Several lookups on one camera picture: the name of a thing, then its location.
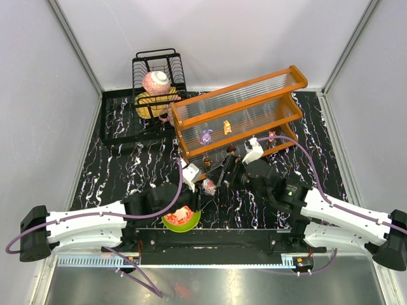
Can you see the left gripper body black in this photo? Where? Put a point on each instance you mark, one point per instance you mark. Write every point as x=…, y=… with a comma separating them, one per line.
x=195, y=197

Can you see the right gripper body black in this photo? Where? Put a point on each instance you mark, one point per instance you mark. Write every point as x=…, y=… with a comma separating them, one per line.
x=227, y=171

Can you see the yellow patterned bowl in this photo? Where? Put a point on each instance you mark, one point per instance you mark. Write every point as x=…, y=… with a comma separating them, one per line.
x=149, y=106

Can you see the purple bunny toy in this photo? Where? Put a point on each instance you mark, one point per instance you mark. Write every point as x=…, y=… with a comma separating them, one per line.
x=206, y=137

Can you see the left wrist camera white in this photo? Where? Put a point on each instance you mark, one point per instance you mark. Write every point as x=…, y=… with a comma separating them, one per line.
x=191, y=173

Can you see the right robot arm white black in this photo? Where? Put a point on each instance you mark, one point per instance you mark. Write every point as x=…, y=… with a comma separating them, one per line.
x=318, y=220

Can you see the pink pig toy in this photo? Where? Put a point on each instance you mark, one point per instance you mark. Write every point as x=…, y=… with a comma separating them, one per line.
x=271, y=135

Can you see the green bowl red pattern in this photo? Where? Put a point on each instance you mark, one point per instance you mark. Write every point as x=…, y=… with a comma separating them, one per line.
x=182, y=220

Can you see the small orange figure toy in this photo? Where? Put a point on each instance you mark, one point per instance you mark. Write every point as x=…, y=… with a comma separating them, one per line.
x=227, y=127

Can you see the orange clear display shelf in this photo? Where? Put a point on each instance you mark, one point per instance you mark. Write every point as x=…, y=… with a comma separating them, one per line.
x=253, y=108

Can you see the black wire dish rack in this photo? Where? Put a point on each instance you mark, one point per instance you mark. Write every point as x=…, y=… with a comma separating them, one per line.
x=135, y=114

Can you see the pink mug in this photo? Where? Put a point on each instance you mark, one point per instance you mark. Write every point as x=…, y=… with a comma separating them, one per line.
x=166, y=116

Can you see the pink patterned bowl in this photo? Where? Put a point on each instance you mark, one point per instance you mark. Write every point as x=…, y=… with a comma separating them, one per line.
x=156, y=83

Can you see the black haired figure toy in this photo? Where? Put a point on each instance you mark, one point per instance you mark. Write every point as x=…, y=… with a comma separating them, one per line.
x=231, y=150

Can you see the pink flamingo toy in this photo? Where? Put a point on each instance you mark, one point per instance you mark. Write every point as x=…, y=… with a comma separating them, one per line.
x=209, y=187

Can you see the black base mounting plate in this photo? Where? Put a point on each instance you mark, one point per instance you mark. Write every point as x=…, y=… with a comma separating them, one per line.
x=219, y=247

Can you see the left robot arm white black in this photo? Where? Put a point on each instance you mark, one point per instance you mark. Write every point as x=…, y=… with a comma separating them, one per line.
x=109, y=226

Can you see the brown figure toy on shelf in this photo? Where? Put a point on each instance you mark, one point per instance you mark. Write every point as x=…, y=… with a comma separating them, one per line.
x=207, y=162

